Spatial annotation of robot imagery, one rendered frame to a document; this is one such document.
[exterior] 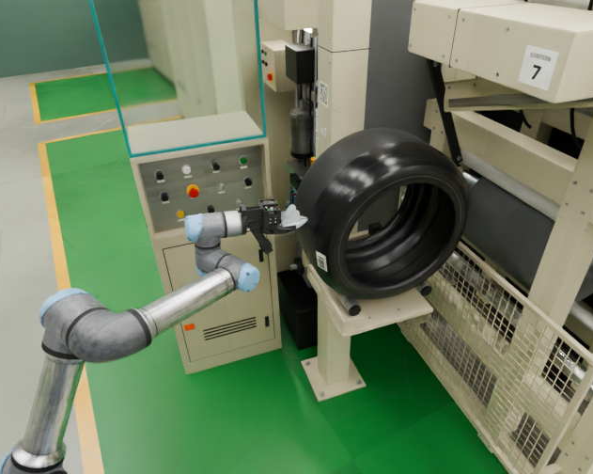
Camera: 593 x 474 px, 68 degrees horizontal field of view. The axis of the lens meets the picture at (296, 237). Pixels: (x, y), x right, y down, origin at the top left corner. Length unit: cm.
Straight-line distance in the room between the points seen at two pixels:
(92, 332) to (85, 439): 152
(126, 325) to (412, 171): 84
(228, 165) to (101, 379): 142
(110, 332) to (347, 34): 108
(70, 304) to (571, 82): 119
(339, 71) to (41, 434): 129
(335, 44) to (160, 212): 100
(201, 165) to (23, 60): 826
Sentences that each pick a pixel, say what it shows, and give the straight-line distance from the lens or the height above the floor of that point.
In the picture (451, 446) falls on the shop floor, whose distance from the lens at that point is 234.
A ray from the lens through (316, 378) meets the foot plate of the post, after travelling 245.
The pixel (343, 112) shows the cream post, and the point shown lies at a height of 146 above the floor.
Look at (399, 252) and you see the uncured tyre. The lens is 172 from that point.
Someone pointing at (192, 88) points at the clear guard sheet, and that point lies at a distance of 176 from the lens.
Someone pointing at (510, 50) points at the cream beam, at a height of 172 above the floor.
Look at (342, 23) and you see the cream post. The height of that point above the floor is 174.
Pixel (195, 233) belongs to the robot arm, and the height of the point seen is 129.
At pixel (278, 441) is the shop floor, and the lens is 227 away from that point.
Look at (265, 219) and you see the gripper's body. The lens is 125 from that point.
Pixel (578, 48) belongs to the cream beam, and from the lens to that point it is 113.
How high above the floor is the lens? 195
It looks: 34 degrees down
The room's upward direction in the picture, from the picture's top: 2 degrees counter-clockwise
